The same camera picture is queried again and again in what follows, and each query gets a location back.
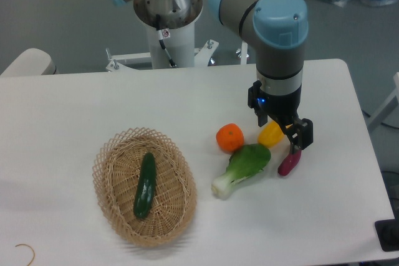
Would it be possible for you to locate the green cucumber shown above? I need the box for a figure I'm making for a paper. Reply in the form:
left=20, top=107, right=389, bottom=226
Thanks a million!
left=133, top=152, right=156, bottom=219

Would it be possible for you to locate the white metal frame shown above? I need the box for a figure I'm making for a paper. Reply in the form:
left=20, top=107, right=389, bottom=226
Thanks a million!
left=367, top=72, right=398, bottom=132

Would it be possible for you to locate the woven wicker basket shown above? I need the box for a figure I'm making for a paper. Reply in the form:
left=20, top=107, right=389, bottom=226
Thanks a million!
left=93, top=128, right=197, bottom=247

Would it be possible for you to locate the white chair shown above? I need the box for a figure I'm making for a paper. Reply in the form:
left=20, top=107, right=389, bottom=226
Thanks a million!
left=1, top=48, right=59, bottom=77

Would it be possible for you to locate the black box at edge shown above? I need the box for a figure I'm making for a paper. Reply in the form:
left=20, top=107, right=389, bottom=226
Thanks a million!
left=375, top=219, right=398, bottom=252

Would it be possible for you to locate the orange tangerine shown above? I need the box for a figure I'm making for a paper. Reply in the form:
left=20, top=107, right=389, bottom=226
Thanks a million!
left=216, top=123, right=244, bottom=153

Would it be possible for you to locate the yellow pepper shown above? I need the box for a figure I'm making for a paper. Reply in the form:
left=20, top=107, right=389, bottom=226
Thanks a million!
left=257, top=121, right=285, bottom=148

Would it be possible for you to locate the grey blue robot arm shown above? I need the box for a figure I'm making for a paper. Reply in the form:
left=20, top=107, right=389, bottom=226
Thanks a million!
left=112, top=0, right=313, bottom=154

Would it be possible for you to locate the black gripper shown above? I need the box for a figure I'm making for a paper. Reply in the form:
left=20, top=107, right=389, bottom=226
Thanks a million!
left=248, top=80, right=313, bottom=154

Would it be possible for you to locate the green bok choy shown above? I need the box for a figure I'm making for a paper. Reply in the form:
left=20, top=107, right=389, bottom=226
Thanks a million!
left=211, top=143, right=271, bottom=199

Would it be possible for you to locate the tan rubber band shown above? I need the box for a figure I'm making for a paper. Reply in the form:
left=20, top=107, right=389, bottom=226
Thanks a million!
left=14, top=243, right=36, bottom=265

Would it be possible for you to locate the purple sweet potato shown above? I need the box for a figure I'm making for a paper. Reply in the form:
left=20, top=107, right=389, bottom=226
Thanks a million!
left=277, top=150, right=302, bottom=176

